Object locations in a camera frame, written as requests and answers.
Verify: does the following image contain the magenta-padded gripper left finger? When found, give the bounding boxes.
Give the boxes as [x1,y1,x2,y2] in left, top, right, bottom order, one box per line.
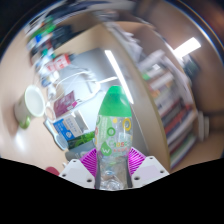
[59,148,99,190]

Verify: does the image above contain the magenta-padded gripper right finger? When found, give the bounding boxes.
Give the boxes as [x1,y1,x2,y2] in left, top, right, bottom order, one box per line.
[128,147,170,189]

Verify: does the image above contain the clear green-capped drink bottle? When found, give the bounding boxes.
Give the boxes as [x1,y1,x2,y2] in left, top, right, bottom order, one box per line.
[93,85,134,191]

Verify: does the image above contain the grey thermos flask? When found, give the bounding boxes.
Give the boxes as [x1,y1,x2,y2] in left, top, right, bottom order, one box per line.
[64,146,92,162]

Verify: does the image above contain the white tube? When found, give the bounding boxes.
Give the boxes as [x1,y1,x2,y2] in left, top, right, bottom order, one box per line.
[44,119,70,151]

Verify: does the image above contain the blue and white carton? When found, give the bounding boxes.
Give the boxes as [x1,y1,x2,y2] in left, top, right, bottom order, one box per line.
[52,113,90,140]

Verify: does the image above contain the wooden shelf unit with books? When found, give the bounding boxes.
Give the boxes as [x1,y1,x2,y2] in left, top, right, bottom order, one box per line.
[109,19,201,171]

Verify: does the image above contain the magenta carton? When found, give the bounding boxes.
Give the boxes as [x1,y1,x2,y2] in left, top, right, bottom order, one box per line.
[53,90,79,118]

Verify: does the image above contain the white LED light bar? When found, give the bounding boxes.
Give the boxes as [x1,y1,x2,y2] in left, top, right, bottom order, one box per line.
[104,49,135,105]

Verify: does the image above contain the red and white bottle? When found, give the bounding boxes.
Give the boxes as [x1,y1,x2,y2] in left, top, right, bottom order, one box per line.
[44,53,75,73]

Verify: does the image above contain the ceiling light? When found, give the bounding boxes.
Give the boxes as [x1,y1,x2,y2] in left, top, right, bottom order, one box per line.
[173,37,202,59]

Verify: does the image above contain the white mug with green handle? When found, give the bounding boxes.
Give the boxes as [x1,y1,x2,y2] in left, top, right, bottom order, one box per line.
[13,84,47,130]

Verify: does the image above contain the white cables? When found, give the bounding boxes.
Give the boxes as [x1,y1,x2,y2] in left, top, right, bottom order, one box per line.
[49,68,101,103]

